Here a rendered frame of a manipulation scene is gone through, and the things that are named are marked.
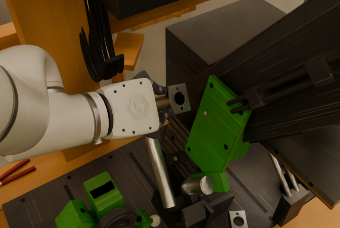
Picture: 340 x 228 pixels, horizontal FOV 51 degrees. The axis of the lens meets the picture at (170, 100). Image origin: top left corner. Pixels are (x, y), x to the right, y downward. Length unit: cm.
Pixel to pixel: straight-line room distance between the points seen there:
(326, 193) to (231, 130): 22
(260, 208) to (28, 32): 68
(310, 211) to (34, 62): 77
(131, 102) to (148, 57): 220
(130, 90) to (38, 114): 27
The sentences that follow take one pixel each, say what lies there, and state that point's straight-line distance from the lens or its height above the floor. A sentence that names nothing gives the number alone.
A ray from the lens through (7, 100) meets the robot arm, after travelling 31.
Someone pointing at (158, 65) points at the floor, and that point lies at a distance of 274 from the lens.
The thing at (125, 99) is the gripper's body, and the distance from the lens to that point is 62.
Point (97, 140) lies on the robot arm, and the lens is 60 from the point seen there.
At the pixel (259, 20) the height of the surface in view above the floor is 124.
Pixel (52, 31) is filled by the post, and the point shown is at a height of 131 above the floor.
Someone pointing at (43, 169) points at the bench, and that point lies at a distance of 109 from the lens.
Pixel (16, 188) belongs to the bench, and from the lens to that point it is 108.
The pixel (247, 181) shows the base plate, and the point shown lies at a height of 90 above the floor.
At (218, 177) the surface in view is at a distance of 76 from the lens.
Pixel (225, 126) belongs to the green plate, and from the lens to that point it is 70.
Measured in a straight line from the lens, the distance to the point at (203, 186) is 75.
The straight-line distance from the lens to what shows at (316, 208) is 101.
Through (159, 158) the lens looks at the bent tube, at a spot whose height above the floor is 108.
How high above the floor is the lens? 173
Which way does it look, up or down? 45 degrees down
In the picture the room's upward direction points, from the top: straight up
